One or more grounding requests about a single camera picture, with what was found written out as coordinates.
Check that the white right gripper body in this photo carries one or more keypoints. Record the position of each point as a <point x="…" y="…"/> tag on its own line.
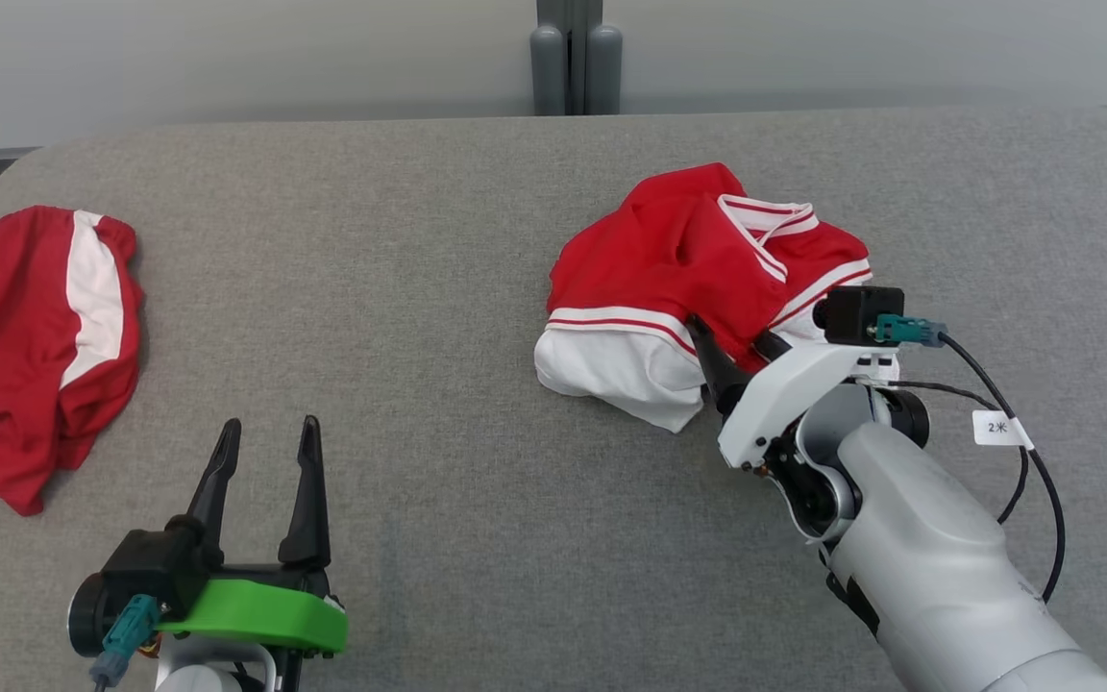
<point x="784" y="394"/>

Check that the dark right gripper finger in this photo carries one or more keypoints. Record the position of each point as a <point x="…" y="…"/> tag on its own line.
<point x="719" y="375"/>
<point x="773" y="346"/>

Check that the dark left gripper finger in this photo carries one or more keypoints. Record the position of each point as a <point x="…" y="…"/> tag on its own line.
<point x="307" y="500"/>
<point x="217" y="481"/>

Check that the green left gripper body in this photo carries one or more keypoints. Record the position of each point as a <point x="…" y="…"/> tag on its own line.
<point x="256" y="615"/>

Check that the red white striped shirt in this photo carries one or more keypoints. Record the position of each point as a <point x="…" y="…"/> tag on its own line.
<point x="678" y="269"/>

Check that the red shorts with white stripe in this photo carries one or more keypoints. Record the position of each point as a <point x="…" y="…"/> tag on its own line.
<point x="6" y="336"/>

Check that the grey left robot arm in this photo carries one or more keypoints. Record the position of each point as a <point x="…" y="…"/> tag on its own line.
<point x="203" y="673"/>

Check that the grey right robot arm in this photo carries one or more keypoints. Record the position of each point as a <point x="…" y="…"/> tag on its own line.
<point x="928" y="557"/>

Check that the grey fabric sofa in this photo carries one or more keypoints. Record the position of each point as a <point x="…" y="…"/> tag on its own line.
<point x="467" y="336"/>

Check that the grey rounded cylinder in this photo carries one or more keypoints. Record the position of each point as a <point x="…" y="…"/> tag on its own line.
<point x="604" y="72"/>
<point x="548" y="72"/>

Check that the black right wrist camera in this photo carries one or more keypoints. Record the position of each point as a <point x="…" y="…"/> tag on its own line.
<point x="856" y="312"/>

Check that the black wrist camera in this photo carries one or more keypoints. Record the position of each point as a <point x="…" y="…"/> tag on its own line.
<point x="155" y="567"/>
<point x="856" y="312"/>

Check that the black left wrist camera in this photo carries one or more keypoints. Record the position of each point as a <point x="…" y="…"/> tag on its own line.
<point x="155" y="567"/>

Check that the grey vertical wall post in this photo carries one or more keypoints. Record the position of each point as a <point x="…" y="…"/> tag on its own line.
<point x="577" y="48"/>

